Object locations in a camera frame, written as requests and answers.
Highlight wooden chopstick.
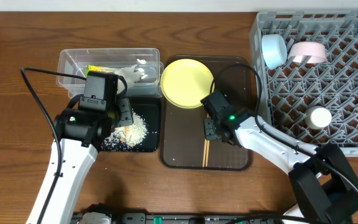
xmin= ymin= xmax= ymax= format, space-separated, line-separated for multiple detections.
xmin=202 ymin=139 xmax=208 ymax=167
xmin=205 ymin=140 xmax=210 ymax=167

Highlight rice food scraps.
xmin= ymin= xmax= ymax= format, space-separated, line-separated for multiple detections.
xmin=103 ymin=112 xmax=149 ymax=151

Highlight white tissue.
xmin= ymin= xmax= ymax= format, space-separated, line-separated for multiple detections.
xmin=114 ymin=65 xmax=148 ymax=96

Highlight yellow green snack wrapper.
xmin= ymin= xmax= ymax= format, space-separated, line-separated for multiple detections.
xmin=85 ymin=65 xmax=117 ymax=77

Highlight yellow plate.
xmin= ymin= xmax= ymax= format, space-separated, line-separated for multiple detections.
xmin=161 ymin=58 xmax=214 ymax=109

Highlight light blue bowl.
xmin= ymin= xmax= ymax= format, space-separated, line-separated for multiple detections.
xmin=261 ymin=34 xmax=287 ymax=70

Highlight pale green cup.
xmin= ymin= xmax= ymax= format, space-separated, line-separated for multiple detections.
xmin=305 ymin=106 xmax=332 ymax=129

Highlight pink bowl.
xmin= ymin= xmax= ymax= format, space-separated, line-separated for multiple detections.
xmin=288 ymin=42 xmax=328 ymax=63

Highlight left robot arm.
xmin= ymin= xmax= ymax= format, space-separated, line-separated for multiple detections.
xmin=27 ymin=72 xmax=133 ymax=223

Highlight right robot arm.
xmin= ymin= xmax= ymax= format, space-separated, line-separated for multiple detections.
xmin=204 ymin=105 xmax=358 ymax=223

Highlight grey dishwasher rack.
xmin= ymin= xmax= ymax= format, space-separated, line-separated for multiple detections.
xmin=249 ymin=11 xmax=358 ymax=157

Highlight black tray bin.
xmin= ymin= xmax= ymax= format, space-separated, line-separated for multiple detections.
xmin=101 ymin=97 xmax=161 ymax=152

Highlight brown plastic serving tray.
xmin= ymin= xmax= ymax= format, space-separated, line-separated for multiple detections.
xmin=160 ymin=67 xmax=256 ymax=171

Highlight clear plastic bin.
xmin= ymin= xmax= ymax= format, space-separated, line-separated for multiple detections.
xmin=57 ymin=48 xmax=163 ymax=98

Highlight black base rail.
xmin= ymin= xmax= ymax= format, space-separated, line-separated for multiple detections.
xmin=71 ymin=203 xmax=291 ymax=224

